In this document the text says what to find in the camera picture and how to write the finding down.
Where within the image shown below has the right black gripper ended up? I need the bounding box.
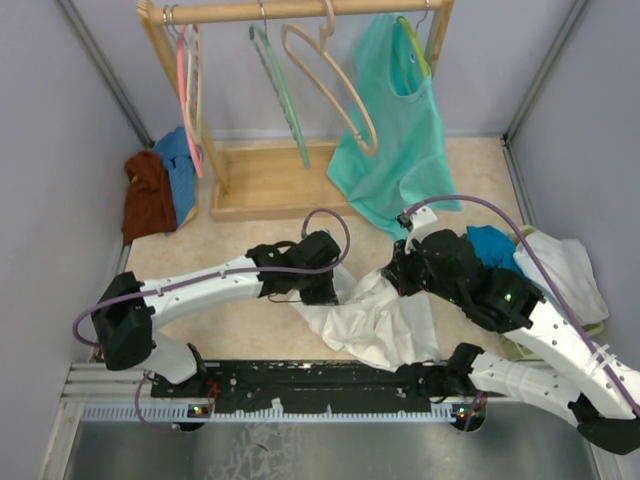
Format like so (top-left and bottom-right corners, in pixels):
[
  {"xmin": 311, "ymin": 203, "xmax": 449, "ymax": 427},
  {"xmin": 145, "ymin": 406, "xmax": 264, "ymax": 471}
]
[{"xmin": 382, "ymin": 234, "xmax": 464, "ymax": 306}]

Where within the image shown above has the white t-shirt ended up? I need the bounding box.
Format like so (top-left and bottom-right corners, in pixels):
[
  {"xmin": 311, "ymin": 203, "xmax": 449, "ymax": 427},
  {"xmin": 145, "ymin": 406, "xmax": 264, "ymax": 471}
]
[{"xmin": 288, "ymin": 266, "xmax": 442, "ymax": 372}]

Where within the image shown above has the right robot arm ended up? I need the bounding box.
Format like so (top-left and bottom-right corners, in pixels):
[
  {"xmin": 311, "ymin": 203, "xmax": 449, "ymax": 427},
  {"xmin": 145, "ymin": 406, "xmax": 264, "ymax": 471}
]
[{"xmin": 382, "ymin": 230, "xmax": 639, "ymax": 455}]

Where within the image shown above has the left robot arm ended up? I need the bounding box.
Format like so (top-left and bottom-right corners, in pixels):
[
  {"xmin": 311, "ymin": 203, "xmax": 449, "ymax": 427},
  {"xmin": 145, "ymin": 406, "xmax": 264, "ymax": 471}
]
[{"xmin": 91, "ymin": 231, "xmax": 341, "ymax": 397}]

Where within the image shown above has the pink plastic hanger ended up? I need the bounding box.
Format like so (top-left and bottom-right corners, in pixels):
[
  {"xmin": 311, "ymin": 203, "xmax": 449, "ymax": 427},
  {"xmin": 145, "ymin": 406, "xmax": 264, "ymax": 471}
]
[{"xmin": 176, "ymin": 24, "xmax": 204, "ymax": 178}]

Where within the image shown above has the teal t-shirt on hanger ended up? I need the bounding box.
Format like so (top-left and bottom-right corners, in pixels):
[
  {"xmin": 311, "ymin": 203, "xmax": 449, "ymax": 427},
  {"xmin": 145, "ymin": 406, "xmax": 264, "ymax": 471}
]
[{"xmin": 327, "ymin": 13, "xmax": 461, "ymax": 240}]

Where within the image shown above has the beige wooden hanger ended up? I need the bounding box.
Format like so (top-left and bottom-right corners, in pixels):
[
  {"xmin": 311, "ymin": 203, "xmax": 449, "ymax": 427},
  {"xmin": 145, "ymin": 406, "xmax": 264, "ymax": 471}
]
[{"xmin": 280, "ymin": 0, "xmax": 379, "ymax": 159}]

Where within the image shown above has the yellow-green hanger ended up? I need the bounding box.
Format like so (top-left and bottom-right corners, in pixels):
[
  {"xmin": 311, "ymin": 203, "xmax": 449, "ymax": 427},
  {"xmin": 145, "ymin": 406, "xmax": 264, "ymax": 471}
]
[{"xmin": 397, "ymin": 16, "xmax": 431, "ymax": 78}]

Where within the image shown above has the green plastic hanger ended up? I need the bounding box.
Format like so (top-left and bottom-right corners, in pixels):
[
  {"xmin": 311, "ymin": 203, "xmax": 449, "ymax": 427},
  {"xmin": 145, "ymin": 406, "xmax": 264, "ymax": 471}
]
[{"xmin": 249, "ymin": 0, "xmax": 311, "ymax": 169}]

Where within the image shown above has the cream plastic hanger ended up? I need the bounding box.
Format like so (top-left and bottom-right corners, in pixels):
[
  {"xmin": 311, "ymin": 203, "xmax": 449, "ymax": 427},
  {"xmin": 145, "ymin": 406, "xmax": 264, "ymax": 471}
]
[{"xmin": 185, "ymin": 24, "xmax": 202, "ymax": 145}]

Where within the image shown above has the blue cloth in basket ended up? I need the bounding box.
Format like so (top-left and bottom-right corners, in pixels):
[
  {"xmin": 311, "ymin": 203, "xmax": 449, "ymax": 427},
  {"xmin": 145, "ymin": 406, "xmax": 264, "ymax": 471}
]
[{"xmin": 466, "ymin": 225, "xmax": 523, "ymax": 276}]

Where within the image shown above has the wooden clothes rack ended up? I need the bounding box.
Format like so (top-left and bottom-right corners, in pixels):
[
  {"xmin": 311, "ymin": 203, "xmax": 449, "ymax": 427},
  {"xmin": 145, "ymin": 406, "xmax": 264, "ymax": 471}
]
[{"xmin": 137, "ymin": 0, "xmax": 453, "ymax": 222}]

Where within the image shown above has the white cloth in basket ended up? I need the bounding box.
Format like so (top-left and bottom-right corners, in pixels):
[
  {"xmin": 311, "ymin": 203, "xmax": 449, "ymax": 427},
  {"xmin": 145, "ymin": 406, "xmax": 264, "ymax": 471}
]
[{"xmin": 525, "ymin": 230, "xmax": 609, "ymax": 326}]

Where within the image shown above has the brown cloth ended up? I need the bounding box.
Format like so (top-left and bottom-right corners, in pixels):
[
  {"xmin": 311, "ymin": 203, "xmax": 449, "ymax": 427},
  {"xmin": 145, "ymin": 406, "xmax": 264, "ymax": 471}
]
[{"xmin": 122, "ymin": 151, "xmax": 177, "ymax": 245}]

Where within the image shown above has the blue cloth by rack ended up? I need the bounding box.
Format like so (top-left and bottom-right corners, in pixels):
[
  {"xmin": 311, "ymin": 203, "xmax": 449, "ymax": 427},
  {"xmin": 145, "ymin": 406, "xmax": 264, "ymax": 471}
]
[{"xmin": 151, "ymin": 127, "xmax": 197, "ymax": 228}]

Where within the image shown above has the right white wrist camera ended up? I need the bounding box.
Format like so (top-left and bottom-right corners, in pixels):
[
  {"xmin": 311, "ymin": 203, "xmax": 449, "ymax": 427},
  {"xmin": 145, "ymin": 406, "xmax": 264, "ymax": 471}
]
[{"xmin": 397, "ymin": 206, "xmax": 438, "ymax": 254}]

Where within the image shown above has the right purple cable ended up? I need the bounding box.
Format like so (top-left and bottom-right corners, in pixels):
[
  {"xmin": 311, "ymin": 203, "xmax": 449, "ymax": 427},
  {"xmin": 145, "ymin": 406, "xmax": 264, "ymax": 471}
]
[{"xmin": 399, "ymin": 194, "xmax": 640, "ymax": 434}]

